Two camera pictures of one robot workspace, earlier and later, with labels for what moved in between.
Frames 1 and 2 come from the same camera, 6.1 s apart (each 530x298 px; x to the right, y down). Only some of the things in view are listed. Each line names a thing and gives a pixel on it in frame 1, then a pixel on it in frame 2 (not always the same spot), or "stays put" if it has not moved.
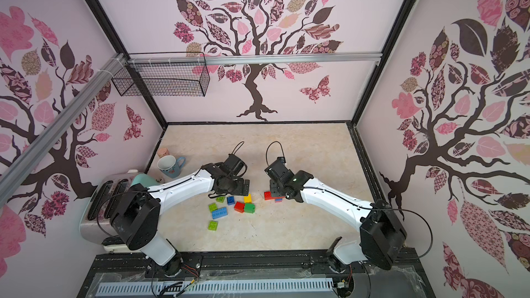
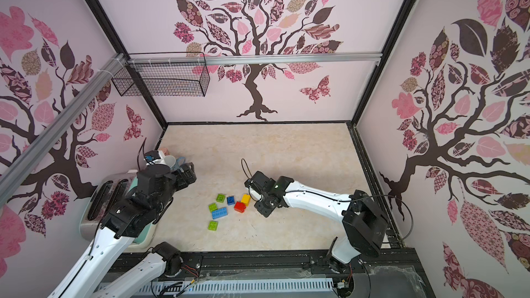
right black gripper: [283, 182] → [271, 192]
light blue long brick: [219, 213] stays put
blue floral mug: [170, 166] stays put
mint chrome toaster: [95, 223] stays put
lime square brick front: [212, 225] stays put
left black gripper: [239, 191] → [190, 172]
